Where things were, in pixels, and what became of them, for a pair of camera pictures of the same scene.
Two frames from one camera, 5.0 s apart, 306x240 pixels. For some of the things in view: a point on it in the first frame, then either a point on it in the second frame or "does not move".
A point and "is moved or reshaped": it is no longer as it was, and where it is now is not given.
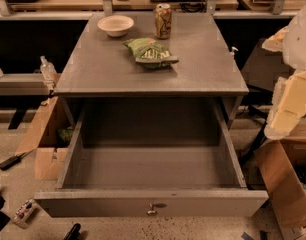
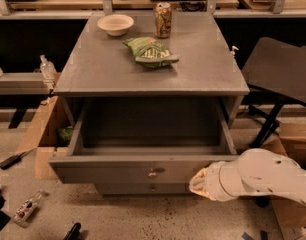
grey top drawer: x=151 y=157 is moved or reshaped
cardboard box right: x=287 y=164 does not move
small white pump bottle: x=232 y=54 does not move
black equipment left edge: x=0 y=219 does not move
